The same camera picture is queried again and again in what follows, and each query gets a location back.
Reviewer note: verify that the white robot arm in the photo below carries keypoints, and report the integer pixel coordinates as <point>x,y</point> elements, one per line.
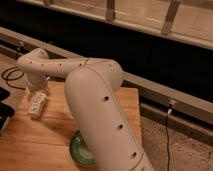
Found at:
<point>90,85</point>

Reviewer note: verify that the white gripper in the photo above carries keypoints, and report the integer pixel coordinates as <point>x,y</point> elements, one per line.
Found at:
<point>35,87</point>

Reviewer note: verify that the black device at left edge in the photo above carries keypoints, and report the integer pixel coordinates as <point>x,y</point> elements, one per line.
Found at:
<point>6,111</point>

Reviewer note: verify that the green ceramic bowl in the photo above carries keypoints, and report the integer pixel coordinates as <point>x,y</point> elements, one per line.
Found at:
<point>79,151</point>

